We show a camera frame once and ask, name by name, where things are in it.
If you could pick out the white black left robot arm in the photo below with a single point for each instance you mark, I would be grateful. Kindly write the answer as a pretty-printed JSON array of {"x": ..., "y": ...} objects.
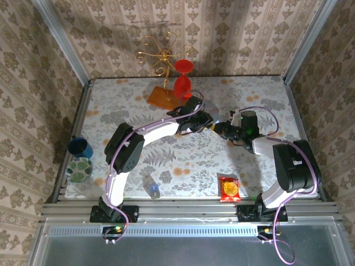
[{"x": 127, "y": 147}]

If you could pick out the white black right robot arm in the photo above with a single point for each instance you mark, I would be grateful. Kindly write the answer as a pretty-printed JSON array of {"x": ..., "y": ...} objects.
[{"x": 294, "y": 166}]

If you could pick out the red goblet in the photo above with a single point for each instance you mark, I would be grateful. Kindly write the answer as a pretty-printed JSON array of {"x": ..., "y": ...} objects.
[{"x": 182, "y": 83}]

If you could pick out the floral table mat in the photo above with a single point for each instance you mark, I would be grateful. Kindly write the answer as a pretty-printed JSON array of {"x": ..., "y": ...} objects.
[{"x": 194, "y": 166}]

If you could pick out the red yellow snack packet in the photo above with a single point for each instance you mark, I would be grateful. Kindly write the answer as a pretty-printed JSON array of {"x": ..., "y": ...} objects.
[{"x": 228, "y": 189}]

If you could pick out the small controller board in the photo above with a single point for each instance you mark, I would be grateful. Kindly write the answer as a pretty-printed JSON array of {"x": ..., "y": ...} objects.
[
  {"x": 113, "y": 231},
  {"x": 266, "y": 231}
]

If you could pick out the dark blue mug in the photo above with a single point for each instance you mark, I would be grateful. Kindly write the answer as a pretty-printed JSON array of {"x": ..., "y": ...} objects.
[{"x": 81, "y": 148}]

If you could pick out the grey vented metal tray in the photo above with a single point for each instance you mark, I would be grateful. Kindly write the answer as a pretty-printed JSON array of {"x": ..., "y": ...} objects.
[{"x": 180, "y": 249}]

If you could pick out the green leaf patterned cup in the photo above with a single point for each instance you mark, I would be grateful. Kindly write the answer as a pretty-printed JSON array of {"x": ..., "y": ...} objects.
[{"x": 79, "y": 170}]

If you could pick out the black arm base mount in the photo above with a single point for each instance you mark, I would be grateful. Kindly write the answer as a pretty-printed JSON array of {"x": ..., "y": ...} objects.
[
  {"x": 130, "y": 213},
  {"x": 247, "y": 214}
]

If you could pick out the aluminium table frame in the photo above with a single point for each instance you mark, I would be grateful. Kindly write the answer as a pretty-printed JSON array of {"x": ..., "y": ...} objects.
[{"x": 180, "y": 207}]

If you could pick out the aluminium corner post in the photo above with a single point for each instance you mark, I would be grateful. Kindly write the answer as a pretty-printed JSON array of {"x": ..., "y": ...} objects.
[
  {"x": 308, "y": 41},
  {"x": 59, "y": 36}
]

